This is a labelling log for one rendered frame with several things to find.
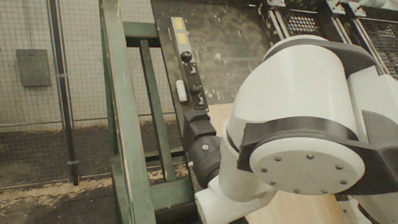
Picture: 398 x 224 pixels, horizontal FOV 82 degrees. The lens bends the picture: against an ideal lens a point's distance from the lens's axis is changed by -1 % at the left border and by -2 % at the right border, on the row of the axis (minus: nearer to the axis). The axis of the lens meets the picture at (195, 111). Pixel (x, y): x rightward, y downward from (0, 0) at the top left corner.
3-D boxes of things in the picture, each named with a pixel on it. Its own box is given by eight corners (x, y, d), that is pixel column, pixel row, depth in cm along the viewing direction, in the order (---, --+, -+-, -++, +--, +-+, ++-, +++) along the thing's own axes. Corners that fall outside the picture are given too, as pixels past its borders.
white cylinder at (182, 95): (174, 83, 86) (178, 104, 83) (176, 79, 83) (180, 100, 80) (182, 83, 87) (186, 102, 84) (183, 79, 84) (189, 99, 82)
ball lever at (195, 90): (196, 109, 81) (189, 95, 68) (194, 99, 82) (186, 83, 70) (207, 106, 81) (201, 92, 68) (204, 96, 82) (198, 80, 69)
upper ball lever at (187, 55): (189, 79, 85) (180, 60, 72) (186, 69, 86) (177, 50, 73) (199, 76, 85) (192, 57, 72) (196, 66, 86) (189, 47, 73)
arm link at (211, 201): (182, 161, 43) (206, 216, 35) (234, 143, 46) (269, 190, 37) (189, 195, 50) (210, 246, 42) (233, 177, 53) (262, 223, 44)
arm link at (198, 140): (175, 109, 51) (194, 147, 42) (215, 104, 54) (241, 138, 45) (172, 151, 58) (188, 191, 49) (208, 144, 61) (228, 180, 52)
